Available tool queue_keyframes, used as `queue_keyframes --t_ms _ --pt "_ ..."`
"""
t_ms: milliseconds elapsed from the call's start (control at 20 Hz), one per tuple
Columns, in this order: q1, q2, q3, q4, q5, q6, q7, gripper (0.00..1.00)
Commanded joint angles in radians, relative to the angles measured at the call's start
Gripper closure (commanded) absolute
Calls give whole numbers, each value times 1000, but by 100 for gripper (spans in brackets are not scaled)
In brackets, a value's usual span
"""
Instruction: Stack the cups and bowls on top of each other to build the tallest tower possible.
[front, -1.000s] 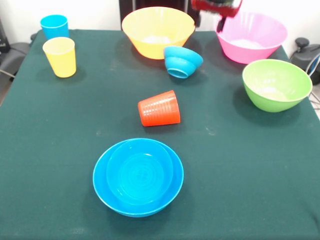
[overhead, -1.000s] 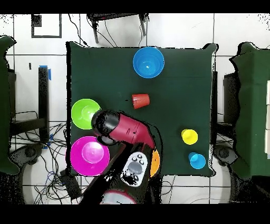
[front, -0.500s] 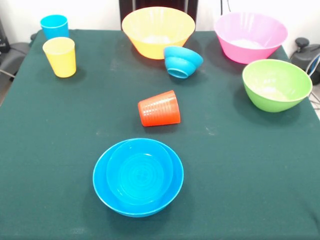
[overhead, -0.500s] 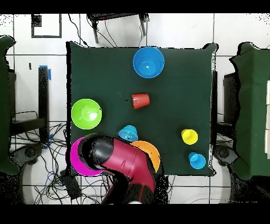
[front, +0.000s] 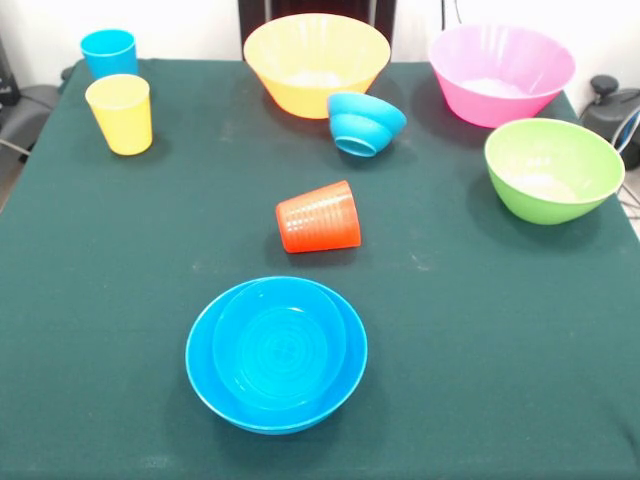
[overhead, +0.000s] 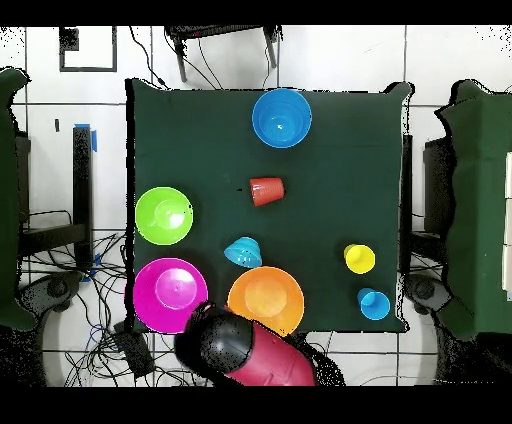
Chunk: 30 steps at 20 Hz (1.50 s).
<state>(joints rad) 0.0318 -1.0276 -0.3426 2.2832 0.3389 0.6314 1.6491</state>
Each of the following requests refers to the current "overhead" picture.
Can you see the magenta pink plastic bowl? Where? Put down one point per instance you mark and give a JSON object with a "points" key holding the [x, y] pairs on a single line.
{"points": [[172, 296]]}

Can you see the orange plastic bowl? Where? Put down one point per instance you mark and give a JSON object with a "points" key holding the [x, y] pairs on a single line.
{"points": [[266, 300]]}

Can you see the small cyan plastic bowl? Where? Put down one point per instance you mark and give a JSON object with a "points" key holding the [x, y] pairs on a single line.
{"points": [[244, 252]]}

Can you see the red-orange plastic cup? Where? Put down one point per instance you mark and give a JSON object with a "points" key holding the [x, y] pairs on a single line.
{"points": [[267, 192]]}

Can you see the large blue plastic bowl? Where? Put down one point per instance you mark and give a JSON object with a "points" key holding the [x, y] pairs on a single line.
{"points": [[280, 94]]}

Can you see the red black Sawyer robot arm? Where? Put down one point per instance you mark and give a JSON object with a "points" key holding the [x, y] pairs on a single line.
{"points": [[272, 360]]}

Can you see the white boxes stack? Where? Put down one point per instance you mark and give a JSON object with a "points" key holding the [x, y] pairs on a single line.
{"points": [[508, 176]]}

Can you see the black power brick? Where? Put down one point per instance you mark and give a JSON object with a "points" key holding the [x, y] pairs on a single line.
{"points": [[134, 352]]}

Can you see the lime green plastic bowl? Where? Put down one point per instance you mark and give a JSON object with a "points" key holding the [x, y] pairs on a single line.
{"points": [[150, 216]]}

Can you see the yellow plastic cup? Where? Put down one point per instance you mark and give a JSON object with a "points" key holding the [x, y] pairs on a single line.
{"points": [[360, 259]]}

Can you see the light blue plastic cup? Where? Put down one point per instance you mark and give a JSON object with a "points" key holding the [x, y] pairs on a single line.
{"points": [[375, 306]]}

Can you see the dark green tablecloth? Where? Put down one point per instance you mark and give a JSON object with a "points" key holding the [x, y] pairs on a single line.
{"points": [[180, 140]]}

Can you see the blue tape strip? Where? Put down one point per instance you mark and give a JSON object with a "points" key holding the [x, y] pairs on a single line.
{"points": [[94, 140]]}

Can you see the green cloth covered side table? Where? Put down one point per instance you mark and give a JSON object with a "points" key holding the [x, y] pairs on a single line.
{"points": [[8, 200], [480, 120]]}

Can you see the black stool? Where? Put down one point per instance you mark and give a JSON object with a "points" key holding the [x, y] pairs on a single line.
{"points": [[224, 30]]}

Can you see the gray pedestal foot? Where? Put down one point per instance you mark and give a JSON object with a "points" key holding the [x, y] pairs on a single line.
{"points": [[426, 290], [56, 288]]}

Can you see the black metal table frame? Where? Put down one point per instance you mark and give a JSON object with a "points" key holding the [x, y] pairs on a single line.
{"points": [[82, 180], [407, 180]]}

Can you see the black square floor frame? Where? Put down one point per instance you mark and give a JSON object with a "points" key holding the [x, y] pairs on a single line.
{"points": [[68, 40]]}

